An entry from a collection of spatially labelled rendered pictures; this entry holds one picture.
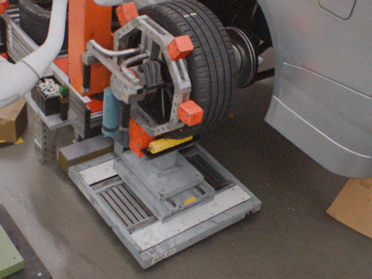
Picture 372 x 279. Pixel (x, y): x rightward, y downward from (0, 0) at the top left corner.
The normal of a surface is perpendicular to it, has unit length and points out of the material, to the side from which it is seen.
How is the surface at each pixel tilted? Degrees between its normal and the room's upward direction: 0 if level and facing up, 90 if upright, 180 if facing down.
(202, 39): 34
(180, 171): 0
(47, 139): 90
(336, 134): 90
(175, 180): 0
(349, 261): 0
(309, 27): 90
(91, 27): 90
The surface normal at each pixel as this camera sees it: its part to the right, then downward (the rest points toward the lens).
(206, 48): 0.51, -0.18
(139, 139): -0.78, 0.30
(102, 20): 0.61, 0.57
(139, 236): 0.14, -0.76
